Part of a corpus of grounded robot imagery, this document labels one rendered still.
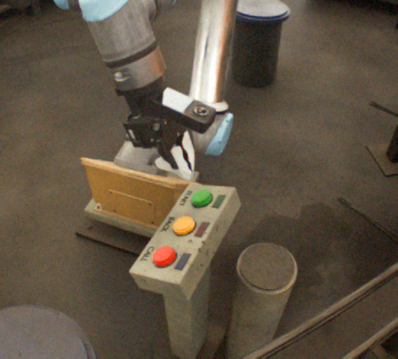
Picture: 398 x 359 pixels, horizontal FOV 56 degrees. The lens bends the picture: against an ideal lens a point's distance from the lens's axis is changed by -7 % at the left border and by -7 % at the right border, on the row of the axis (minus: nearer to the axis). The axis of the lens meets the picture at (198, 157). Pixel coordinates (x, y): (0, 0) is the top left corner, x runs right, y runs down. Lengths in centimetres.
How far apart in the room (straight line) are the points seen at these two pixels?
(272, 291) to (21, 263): 100
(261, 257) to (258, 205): 78
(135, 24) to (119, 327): 96
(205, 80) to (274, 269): 66
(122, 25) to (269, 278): 52
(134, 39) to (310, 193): 121
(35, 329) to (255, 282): 46
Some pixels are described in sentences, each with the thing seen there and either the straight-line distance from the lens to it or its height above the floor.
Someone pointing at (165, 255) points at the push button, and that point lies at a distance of 70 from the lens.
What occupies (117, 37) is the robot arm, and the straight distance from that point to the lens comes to 61.
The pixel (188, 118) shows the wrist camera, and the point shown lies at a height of 82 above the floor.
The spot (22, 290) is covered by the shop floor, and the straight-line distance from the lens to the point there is 148.
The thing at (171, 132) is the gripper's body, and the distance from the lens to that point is 68.
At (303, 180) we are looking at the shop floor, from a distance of 171.
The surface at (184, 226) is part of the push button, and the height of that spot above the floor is 61.
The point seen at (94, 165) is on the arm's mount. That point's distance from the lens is 125.
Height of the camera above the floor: 120
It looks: 43 degrees down
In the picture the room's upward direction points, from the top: straight up
